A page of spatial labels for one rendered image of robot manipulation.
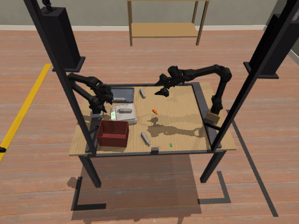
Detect red open-top box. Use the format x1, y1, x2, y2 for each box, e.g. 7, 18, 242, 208
96, 120, 129, 147

